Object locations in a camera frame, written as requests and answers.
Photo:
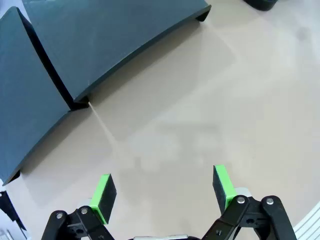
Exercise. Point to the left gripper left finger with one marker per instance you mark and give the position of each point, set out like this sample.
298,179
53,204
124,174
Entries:
105,197

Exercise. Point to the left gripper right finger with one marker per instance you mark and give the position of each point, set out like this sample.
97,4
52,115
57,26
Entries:
221,190

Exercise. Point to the black chunky loafer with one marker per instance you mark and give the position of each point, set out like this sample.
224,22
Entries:
260,3

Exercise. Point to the black shoe stand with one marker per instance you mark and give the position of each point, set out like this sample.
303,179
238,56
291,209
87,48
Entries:
100,37
25,87

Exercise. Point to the white ridged panel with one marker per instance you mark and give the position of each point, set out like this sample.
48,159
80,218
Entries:
310,227

